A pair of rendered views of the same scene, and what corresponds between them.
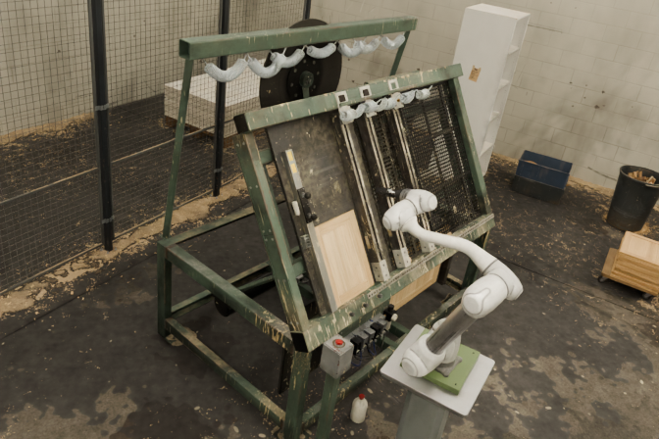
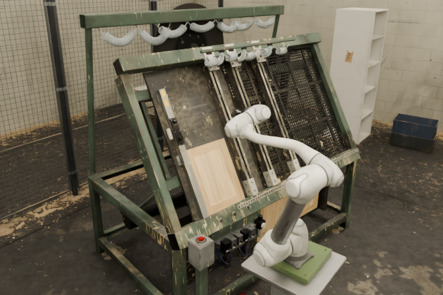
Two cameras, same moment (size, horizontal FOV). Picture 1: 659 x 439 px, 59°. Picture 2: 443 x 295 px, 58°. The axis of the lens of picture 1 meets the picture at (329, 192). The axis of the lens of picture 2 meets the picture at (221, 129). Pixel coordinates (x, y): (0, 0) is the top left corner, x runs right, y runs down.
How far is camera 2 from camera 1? 93 cm
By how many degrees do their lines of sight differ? 12
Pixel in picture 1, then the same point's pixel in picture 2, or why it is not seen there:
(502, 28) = (365, 20)
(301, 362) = (177, 259)
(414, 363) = (261, 253)
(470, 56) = (344, 44)
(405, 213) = (241, 121)
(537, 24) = (399, 20)
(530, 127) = (403, 98)
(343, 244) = (215, 164)
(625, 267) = not seen: outside the picture
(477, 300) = (295, 184)
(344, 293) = (216, 204)
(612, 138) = not seen: outside the picture
